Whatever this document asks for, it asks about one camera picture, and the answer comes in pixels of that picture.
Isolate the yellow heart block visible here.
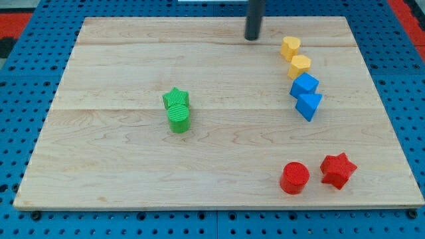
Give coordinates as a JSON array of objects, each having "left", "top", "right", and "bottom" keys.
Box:
[{"left": 280, "top": 36, "right": 301, "bottom": 62}]

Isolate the wooden board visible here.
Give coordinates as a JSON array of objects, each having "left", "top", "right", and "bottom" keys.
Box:
[{"left": 14, "top": 17, "right": 424, "bottom": 211}]

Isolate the red star block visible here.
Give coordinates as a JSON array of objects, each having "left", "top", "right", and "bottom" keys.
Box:
[{"left": 320, "top": 153, "right": 357, "bottom": 190}]

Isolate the green cylinder block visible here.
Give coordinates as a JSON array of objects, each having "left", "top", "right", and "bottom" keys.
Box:
[{"left": 167, "top": 104, "right": 191, "bottom": 133}]

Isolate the blue cube block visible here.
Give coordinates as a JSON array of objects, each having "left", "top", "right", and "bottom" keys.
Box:
[{"left": 290, "top": 72, "right": 319, "bottom": 98}]

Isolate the yellow hexagon block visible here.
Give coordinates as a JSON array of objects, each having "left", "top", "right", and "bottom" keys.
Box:
[{"left": 288, "top": 54, "right": 311, "bottom": 80}]

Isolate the red cylinder block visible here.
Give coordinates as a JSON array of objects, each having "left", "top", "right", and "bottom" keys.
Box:
[{"left": 280, "top": 161, "right": 309, "bottom": 195}]

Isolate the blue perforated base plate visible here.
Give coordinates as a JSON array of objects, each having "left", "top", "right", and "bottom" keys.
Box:
[{"left": 1, "top": 0, "right": 424, "bottom": 238}]

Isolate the blue triangle block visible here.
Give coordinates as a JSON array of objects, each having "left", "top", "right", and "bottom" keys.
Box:
[{"left": 296, "top": 94, "right": 323, "bottom": 121}]

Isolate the green star block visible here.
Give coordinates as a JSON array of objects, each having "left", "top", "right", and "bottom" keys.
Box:
[{"left": 162, "top": 87, "right": 190, "bottom": 110}]

